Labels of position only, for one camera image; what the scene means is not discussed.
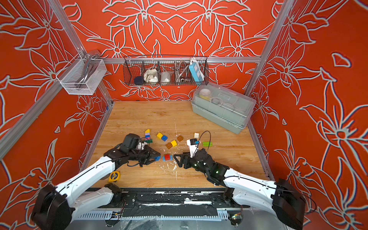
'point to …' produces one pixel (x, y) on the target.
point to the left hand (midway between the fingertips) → (160, 155)
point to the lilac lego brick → (147, 133)
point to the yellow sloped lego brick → (147, 131)
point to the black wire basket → (166, 70)
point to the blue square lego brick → (147, 136)
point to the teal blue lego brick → (157, 158)
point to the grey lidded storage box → (223, 107)
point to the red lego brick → (167, 157)
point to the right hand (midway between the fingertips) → (174, 157)
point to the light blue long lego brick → (171, 157)
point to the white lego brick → (196, 135)
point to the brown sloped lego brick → (179, 138)
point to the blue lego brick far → (164, 138)
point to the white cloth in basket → (151, 75)
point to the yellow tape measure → (114, 176)
